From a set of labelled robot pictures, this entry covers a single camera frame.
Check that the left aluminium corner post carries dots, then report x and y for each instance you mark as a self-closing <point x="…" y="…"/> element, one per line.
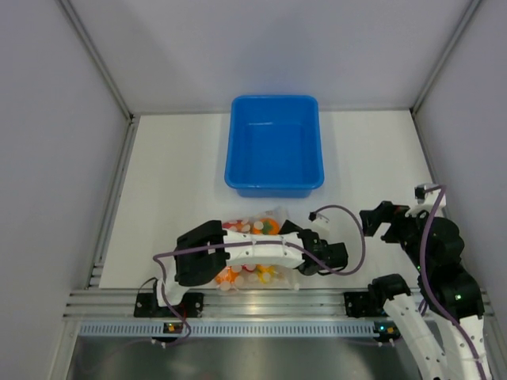
<point x="86" y="40"/>

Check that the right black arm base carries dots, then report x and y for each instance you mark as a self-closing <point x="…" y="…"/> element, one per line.
<point x="362" y="304"/>

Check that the slotted cable duct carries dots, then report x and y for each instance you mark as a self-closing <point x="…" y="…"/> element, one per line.
<point x="352" y="329"/>

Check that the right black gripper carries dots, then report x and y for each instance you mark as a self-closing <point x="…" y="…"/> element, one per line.
<point x="386" y="211"/>

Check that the clear zip top bag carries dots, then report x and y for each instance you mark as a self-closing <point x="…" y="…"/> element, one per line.
<point x="238" y="278"/>

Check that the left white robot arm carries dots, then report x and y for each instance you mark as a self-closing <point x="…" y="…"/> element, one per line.
<point x="204" y="252"/>

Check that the aluminium rail frame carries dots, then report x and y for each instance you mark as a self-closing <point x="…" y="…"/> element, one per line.
<point x="314" y="304"/>

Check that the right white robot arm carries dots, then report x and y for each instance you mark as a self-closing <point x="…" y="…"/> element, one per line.
<point x="434" y="246"/>

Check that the aluminium corner post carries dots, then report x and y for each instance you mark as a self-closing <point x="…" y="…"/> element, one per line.
<point x="86" y="40"/>
<point x="472" y="7"/>

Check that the yellow fake fruit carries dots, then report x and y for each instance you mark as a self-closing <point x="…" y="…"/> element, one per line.
<point x="266" y="274"/>

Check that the right aluminium corner post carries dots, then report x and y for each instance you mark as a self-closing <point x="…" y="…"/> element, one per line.
<point x="472" y="7"/>

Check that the blue plastic bin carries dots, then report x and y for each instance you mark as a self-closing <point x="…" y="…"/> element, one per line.
<point x="274" y="146"/>

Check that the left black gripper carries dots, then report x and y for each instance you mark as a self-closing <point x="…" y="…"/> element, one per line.
<point x="289" y="227"/>

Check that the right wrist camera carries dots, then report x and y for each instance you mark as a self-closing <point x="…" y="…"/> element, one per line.
<point x="426" y="196"/>

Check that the orange fake fruit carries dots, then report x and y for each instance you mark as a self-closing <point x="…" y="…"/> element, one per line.
<point x="265" y="226"/>

